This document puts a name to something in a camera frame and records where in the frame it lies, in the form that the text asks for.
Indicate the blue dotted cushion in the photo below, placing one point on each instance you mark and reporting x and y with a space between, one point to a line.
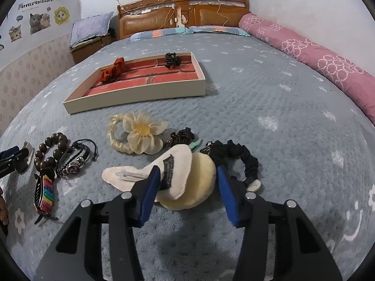
90 26

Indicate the grey cats wall sticker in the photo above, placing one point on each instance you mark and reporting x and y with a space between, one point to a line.
39 22

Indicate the tabby kitten wall sticker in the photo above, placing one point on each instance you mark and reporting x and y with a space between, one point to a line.
15 32

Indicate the small white oval charm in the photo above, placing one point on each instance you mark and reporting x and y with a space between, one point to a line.
253 186

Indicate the white hair clip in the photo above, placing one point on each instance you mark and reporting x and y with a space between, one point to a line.
27 147

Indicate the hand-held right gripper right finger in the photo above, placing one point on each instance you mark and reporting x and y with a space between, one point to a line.
228 199

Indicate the sunflower cat wall sticker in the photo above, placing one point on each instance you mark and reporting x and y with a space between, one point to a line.
61 15

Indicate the grey flower blanket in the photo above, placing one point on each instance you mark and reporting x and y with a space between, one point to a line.
263 93

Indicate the pink patterned rolled quilt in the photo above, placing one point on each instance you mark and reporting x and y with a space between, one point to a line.
307 52

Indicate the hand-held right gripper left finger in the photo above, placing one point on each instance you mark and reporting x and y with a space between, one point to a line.
149 193

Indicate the wooden bed headboard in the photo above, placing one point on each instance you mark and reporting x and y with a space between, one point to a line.
137 20

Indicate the black claw hair clip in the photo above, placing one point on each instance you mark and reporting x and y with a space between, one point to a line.
172 60

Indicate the white power strip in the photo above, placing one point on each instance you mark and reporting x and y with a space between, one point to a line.
146 10

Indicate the brown black small scrunchie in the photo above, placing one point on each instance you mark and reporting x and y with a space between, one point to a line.
181 137

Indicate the yellow round plush puff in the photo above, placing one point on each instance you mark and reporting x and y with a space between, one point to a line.
199 181

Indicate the lettering wall sticker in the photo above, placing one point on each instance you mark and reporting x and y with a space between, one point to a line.
38 3

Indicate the person's left hand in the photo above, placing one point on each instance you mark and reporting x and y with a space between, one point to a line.
3 207

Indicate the orange bow hair clip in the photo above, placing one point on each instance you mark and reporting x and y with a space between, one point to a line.
112 71

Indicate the cream tray with brick lining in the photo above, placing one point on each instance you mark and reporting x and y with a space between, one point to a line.
164 92

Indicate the wooden nightstand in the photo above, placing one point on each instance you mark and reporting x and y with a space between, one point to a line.
85 51

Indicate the rainbow striped hair clip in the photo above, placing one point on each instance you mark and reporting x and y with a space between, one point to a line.
47 193

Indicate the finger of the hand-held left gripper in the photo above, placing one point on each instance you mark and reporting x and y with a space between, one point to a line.
8 153
21 161

